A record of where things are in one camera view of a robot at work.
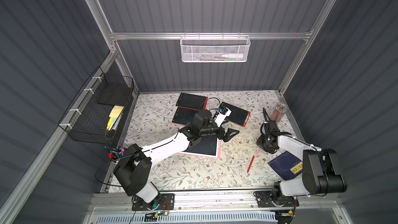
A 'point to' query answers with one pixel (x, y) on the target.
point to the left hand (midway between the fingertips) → (236, 129)
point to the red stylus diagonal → (250, 164)
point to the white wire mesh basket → (214, 48)
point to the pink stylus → (259, 150)
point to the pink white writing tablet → (209, 145)
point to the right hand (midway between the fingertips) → (262, 145)
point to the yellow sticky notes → (114, 115)
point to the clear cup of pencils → (278, 112)
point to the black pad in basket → (115, 94)
